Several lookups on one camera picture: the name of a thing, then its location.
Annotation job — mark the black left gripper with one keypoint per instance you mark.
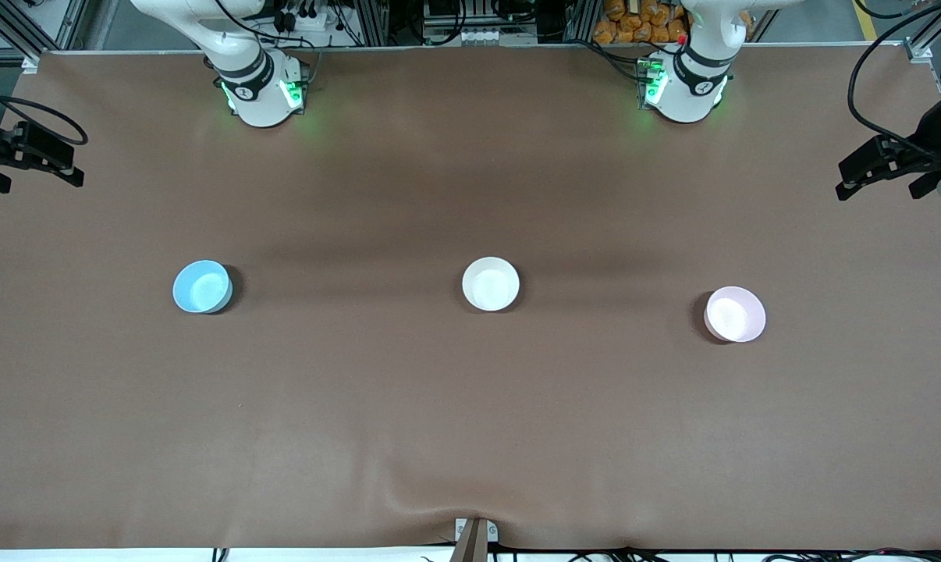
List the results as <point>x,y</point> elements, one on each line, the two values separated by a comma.
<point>925,144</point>

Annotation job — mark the pink bowl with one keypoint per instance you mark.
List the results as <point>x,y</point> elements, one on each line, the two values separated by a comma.
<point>734,314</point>

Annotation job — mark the blue bowl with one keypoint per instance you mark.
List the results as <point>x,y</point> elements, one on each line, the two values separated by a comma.
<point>201,289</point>

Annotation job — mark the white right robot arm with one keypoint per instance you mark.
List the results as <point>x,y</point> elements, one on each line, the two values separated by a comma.
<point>260,101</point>

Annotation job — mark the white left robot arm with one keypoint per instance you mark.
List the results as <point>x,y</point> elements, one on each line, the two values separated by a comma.
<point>689,94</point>

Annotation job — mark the white bowl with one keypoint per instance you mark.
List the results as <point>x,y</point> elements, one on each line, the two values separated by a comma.
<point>490,285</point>

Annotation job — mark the orange snack bag pile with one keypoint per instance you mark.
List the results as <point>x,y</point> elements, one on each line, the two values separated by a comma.
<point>634,27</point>

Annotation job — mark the white power strip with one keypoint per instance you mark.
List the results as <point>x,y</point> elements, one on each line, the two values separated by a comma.
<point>314,22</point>

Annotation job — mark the white terminal block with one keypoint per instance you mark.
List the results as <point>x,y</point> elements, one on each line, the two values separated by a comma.
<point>486,36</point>

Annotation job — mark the black electronics box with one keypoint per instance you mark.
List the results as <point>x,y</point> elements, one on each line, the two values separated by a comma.
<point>447,9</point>

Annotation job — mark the brown table cloth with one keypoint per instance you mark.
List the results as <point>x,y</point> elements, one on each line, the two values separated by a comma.
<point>470,406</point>

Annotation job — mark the aluminium frame corner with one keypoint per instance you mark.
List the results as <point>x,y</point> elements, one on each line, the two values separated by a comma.
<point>919,51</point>
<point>2,55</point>

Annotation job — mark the aluminium frame post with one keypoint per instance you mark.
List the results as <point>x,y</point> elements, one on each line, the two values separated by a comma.
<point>373,23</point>
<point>578,19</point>

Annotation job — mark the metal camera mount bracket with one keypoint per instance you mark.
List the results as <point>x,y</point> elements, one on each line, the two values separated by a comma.
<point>470,546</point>

